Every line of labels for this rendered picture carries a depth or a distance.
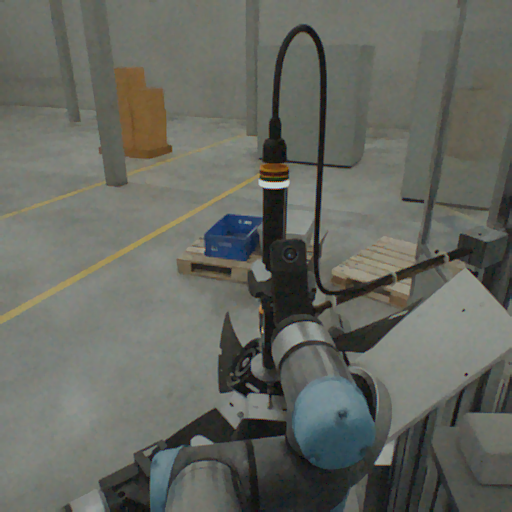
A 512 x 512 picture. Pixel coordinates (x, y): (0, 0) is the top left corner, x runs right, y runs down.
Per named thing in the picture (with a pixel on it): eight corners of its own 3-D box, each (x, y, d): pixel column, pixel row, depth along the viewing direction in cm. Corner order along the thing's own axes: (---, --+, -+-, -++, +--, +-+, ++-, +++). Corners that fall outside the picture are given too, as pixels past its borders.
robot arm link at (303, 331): (278, 342, 48) (349, 336, 49) (270, 319, 52) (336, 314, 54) (276, 395, 51) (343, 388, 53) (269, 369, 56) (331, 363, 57)
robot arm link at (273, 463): (249, 479, 55) (248, 413, 50) (335, 468, 56) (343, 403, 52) (258, 544, 48) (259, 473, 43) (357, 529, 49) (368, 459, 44)
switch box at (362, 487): (415, 523, 121) (428, 466, 112) (361, 521, 121) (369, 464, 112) (406, 493, 129) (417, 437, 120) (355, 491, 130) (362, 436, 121)
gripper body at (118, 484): (166, 435, 74) (93, 471, 68) (189, 467, 67) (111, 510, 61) (171, 470, 77) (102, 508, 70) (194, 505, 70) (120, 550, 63)
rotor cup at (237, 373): (268, 390, 102) (225, 360, 99) (311, 351, 97) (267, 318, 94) (268, 440, 89) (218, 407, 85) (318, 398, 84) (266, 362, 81)
